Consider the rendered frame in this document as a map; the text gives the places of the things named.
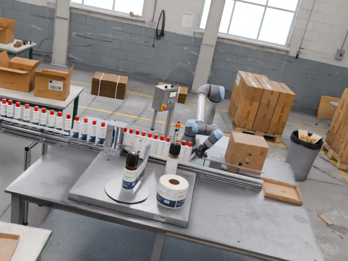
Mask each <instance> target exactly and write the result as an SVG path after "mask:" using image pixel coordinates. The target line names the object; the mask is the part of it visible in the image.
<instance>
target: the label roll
mask: <svg viewBox="0 0 348 261"><path fill-rule="evenodd" d="M188 186H189V183H188V182H187V181H186V180H185V179H184V178H183V177H181V176H178V175H163V176H161V177H160V180H159V184H158V189H157V194H156V200H157V202H158V203H159V204H161V205H162V206H164V207H167V208H180V207H182V206H183V205H184V202H185V198H186V194H187V189H188Z"/></svg>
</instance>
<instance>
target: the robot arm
mask: <svg viewBox="0 0 348 261"><path fill-rule="evenodd" d="M224 93H225V90H224V87H223V86H218V85H212V84H204V85H202V86H201V87H200V88H199V89H198V90H197V93H196V98H197V105H196V119H190V120H187V122H186V125H185V130H184V135H183V136H182V138H181V143H182V141H183V140H185V141H186V144H185V145H188V142H189V141H190V142H192V146H194V145H196V134H197V135H204V136H209V137H208V138H207V139H206V140H205V141H204V142H203V144H200V145H199V146H198V147H197V148H195V149H194V150H193V152H192V154H191V157H190V161H196V160H197V159H198V158H200V159H202V158H203V157H204V156H205V153H206V152H205V151H206V150H208V149H210V148H211V147H212V146H214V144H215V143H217V142H218V141H219V140H220V139H221V138H222V137H223V133H222V131H221V130H219V128H218V126H217V125H215V124H213V119H214V116H215V113H216V109H217V107H218V103H220V102H221V100H223V99H224ZM207 97H208V100H209V103H208V106H207V110H206V114H205V105H206V99H207ZM195 155H196V156H195ZM194 156H195V157H194ZM193 157H194V158H193Z"/></svg>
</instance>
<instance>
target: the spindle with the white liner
mask: <svg viewBox="0 0 348 261"><path fill-rule="evenodd" d="M180 150H181V144H180V143H179V142H177V141H173V142H172V143H171V145H170V149H169V153H170V154H169V155H168V157H167V163H166V168H165V172H164V175H176V169H177V164H178V160H179V157H178V155H179V154H180Z"/></svg>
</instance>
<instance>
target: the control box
mask: <svg viewBox="0 0 348 261"><path fill-rule="evenodd" d="M165 86H166V85H158V86H155V91H154V96H153V102H152V108H153V109H155V110H157V111H158V112H161V111H167V110H172V109H174V106H175V103H172V104H167V102H168V99H174V98H176V96H175V97H171V98H169V93H170V91H177V90H178V89H177V88H176V87H175V88H174V87H173V88H171V85H170V84H168V85H167V86H168V88H167V89H165V88H164V87H165ZM176 95H177V94H176ZM163 106H167V110H164V109H163Z"/></svg>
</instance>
